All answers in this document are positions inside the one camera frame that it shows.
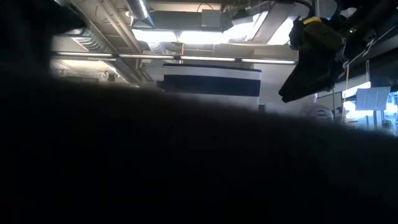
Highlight black cable with yellow tag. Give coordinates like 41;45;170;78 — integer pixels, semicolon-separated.
289;0;323;26

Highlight grey ceiling box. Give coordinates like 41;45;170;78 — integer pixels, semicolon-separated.
201;9;222;29

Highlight navy white striped fabric bin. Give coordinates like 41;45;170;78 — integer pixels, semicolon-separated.
157;63;262;111

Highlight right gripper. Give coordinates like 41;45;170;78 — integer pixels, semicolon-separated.
279;17;346;103

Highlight white paper sheet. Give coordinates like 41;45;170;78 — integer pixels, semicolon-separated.
355;86;392;111

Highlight spiral round ventilation duct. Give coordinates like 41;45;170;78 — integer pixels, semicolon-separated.
71;29;114;54

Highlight rectangular ceiling duct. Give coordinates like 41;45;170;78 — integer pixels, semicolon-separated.
251;1;312;45

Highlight yellow hanging cord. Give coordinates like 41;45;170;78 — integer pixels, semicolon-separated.
341;65;351;122

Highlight clear spray bottle blue trigger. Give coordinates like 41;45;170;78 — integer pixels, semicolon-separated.
301;104;335;123

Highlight silver round duct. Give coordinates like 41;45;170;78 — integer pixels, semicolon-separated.
124;0;155;29

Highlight black garment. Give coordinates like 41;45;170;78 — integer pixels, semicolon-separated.
0;0;398;224

